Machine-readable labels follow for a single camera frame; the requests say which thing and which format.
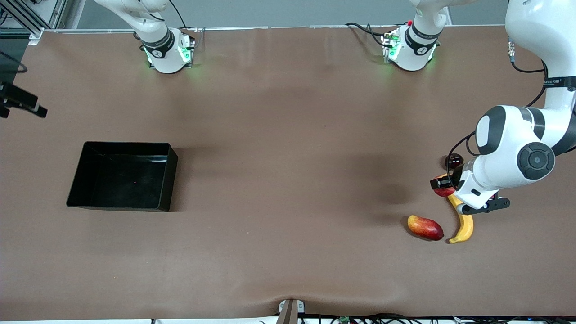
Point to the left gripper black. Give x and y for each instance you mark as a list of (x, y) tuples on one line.
[(446, 182)]

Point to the small red yellow apple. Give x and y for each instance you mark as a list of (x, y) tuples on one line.
[(444, 193)]

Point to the yellow banana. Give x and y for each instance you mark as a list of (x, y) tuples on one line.
[(465, 227)]

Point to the black plastic box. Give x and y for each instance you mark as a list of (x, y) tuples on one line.
[(121, 180)]

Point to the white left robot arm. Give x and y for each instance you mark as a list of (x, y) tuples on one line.
[(508, 148)]

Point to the dark purple plum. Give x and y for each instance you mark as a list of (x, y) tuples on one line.
[(454, 162)]

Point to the red yellow mango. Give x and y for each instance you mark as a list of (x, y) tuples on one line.
[(425, 227)]

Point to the brown table mat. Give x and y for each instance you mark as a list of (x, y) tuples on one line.
[(288, 135)]

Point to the small green circuit board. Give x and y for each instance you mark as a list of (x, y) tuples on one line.
[(344, 320)]

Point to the silver table edge strip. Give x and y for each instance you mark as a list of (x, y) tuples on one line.
[(252, 28)]

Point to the aluminium frame strut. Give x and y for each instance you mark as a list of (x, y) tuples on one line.
[(57, 12)]

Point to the brown post with metal bracket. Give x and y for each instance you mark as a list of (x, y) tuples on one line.
[(290, 312)]

